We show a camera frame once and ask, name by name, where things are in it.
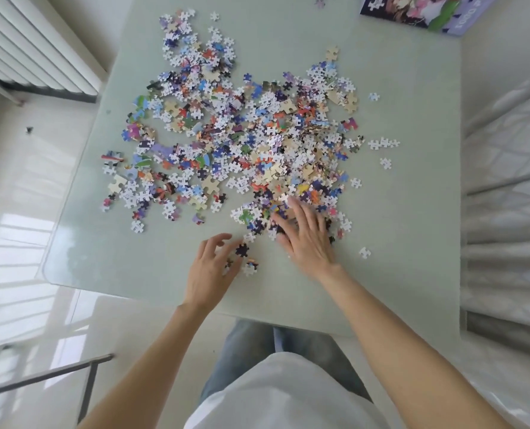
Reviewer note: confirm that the person's right hand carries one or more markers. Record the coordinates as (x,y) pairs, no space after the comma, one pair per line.
(311,245)

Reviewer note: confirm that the person's left hand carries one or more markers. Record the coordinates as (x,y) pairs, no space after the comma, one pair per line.
(209,277)

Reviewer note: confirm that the pile of puzzle pieces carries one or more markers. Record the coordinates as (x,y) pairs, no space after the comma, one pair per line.
(247,129)

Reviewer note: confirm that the cartoon print puzzle box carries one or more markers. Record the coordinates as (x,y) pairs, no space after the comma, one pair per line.
(425,13)

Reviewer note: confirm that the person's left forearm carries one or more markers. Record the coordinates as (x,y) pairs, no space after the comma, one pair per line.
(144,375)

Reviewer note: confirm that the person's right forearm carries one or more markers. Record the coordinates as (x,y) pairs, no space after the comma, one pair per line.
(417,352)

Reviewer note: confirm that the person's blue jeans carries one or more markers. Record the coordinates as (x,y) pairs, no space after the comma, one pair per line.
(247,348)

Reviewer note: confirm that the person's white shirt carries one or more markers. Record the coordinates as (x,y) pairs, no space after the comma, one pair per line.
(282,397)

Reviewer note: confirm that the grey patterned curtain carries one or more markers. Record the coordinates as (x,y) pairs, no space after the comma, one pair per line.
(510,196)

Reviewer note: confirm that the white radiator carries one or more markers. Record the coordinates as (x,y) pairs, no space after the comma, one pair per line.
(32,44)

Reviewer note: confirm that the grey metal chair frame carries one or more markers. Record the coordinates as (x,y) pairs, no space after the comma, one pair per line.
(46,375)

